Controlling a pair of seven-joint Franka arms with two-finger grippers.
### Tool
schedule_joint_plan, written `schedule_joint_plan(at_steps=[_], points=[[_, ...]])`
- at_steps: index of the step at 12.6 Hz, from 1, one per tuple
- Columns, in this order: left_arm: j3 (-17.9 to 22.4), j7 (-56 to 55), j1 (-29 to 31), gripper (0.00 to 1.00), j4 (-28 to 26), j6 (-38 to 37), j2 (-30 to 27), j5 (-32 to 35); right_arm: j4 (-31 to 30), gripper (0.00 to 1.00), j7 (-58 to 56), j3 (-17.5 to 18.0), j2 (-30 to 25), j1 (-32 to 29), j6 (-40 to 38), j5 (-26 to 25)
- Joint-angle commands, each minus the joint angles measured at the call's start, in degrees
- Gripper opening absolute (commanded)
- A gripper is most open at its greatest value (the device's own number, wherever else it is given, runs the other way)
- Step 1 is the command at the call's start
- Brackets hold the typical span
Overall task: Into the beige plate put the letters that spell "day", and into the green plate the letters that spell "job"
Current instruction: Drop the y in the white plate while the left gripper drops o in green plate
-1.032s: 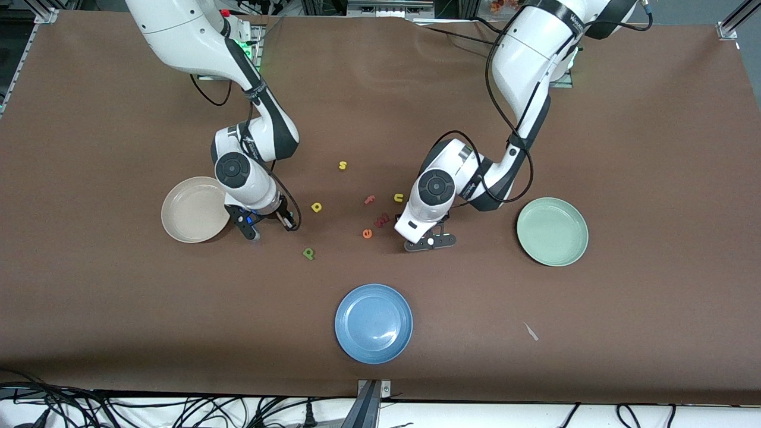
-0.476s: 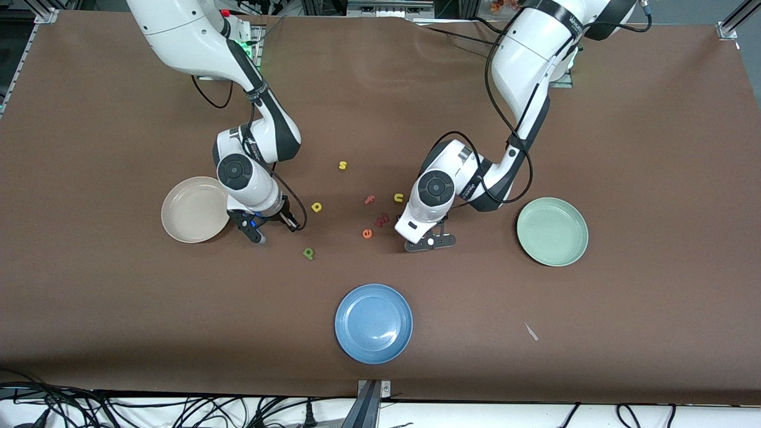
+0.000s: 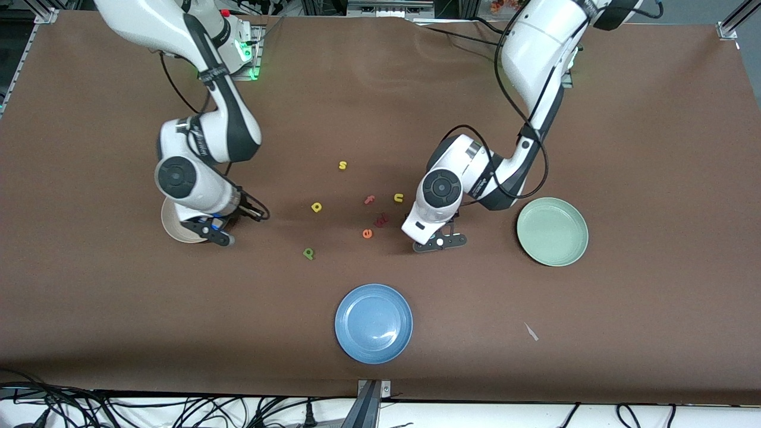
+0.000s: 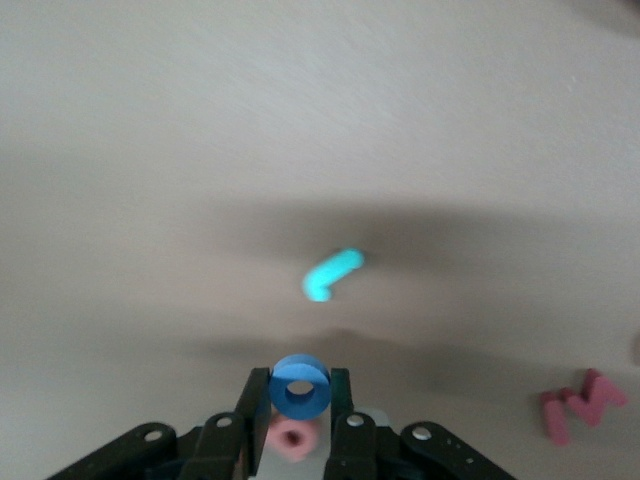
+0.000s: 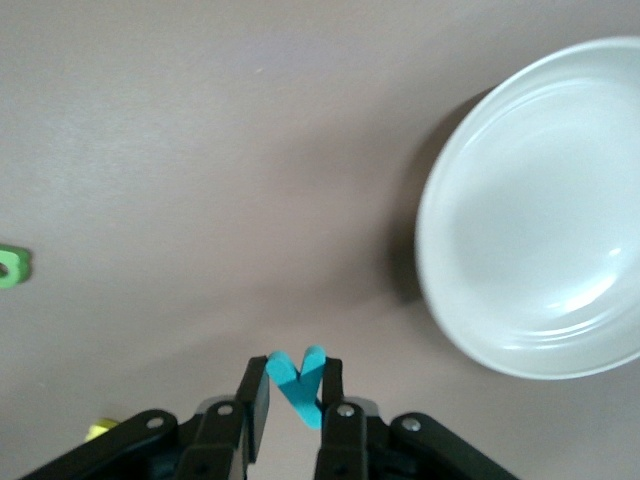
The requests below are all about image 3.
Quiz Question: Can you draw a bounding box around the beige plate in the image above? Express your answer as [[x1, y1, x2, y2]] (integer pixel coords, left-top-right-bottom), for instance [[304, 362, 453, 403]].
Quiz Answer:
[[161, 198, 206, 244]]

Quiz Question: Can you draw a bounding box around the green plate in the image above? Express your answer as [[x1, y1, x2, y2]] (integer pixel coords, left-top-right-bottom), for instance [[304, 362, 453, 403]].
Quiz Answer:
[[516, 197, 589, 267]]

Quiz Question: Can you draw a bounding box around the blue plate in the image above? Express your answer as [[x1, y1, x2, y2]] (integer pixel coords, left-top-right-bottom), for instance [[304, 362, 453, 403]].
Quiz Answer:
[[334, 284, 414, 364]]

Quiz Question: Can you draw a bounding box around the brown table cover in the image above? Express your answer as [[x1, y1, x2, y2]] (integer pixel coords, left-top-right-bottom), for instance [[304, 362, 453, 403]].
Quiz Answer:
[[0, 11, 761, 406]]

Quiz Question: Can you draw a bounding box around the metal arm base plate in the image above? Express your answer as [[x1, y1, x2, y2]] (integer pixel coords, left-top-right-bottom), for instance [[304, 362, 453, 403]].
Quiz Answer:
[[235, 24, 265, 81], [559, 36, 581, 90]]

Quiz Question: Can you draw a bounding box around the aluminium camera mount post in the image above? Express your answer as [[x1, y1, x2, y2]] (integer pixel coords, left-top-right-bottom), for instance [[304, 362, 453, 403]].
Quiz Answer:
[[356, 379, 392, 428]]

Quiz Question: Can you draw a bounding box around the aluminium frame rail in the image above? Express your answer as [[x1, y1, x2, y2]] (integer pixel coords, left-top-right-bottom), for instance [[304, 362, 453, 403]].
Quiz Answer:
[[347, 0, 436, 18]]

